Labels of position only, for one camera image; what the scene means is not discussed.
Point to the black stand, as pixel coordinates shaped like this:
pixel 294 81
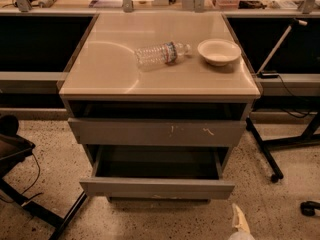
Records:
pixel 14 149
pixel 308 137

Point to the grey drawer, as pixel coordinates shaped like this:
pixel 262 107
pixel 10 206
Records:
pixel 157 132
pixel 158 172

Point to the grey three-drawer cabinet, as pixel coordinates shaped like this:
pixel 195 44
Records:
pixel 106 83

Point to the clear plastic water bottle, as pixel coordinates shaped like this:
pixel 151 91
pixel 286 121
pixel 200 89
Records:
pixel 163 54

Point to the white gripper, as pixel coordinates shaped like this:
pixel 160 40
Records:
pixel 242 221

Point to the black stand left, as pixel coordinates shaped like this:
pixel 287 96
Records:
pixel 14 149

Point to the black caster wheel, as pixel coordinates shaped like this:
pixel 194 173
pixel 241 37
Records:
pixel 308 208

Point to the black stand right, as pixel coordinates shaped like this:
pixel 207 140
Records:
pixel 308 137

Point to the white pole with black base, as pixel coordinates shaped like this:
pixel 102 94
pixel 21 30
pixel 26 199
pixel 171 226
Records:
pixel 293 23

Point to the white bowl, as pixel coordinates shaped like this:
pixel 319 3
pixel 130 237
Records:
pixel 219 52

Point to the grey top drawer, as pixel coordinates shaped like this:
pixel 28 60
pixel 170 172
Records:
pixel 157 132

